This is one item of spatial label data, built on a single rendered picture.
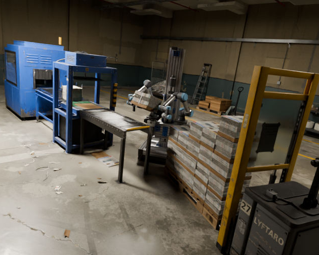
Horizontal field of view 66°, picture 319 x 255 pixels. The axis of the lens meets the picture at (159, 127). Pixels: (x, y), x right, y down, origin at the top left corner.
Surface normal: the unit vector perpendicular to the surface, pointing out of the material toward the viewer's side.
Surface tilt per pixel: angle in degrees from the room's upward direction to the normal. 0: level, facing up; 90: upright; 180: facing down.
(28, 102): 90
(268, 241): 90
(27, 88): 90
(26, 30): 90
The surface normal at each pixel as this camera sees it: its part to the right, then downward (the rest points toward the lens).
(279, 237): -0.91, 0.00
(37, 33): 0.68, 0.27
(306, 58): -0.72, 0.11
